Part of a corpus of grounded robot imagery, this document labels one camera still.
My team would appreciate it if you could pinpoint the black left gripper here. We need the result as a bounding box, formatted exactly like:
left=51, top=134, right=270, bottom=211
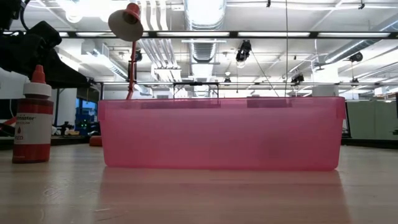
left=0, top=20, right=91, bottom=90

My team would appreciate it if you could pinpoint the red desk lamp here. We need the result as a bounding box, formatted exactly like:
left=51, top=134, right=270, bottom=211
left=89, top=2, right=145, bottom=147

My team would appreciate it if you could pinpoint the pink plastic bin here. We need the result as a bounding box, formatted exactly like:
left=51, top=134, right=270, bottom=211
left=97, top=96, right=347, bottom=172

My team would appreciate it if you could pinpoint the pale green cabinet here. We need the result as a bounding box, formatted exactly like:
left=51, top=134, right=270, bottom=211
left=346, top=100, right=398, bottom=141

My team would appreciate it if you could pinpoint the red-handled tool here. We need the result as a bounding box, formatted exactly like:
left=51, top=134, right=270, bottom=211
left=0, top=116, right=18, bottom=129

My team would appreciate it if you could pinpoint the black overhead camera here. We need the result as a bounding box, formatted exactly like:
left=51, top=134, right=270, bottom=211
left=234, top=39, right=252, bottom=63

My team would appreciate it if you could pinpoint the thin hanging cable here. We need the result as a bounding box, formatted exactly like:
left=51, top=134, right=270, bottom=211
left=284, top=0, right=289, bottom=98

